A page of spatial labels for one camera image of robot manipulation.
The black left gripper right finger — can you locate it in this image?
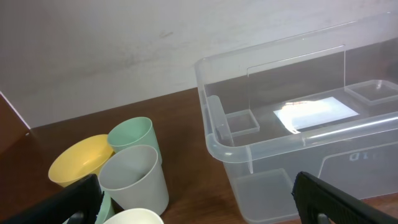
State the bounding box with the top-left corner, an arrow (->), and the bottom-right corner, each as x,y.
292,172 -> 397,224

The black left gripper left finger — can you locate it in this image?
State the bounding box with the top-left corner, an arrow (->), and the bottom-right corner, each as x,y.
4,174 -> 104,224

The white label in container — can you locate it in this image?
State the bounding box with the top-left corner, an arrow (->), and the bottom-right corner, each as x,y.
274,97 -> 359,134

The clear plastic storage container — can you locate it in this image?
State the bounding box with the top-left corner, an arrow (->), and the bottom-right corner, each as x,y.
195,11 -> 397,223

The mint green plastic bowl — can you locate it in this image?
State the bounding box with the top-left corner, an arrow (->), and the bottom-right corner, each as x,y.
63,192 -> 115,224

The yellow plastic bowl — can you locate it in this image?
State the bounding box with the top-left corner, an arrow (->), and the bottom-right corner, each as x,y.
48,134 -> 114,187

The cream plastic cup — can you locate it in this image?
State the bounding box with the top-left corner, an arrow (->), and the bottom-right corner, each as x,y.
104,208 -> 164,224

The grey plastic cup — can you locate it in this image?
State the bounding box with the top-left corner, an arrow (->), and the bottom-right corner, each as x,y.
98,145 -> 169,215

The mint green plastic cup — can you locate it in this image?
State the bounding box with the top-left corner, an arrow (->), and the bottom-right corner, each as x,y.
107,117 -> 162,163

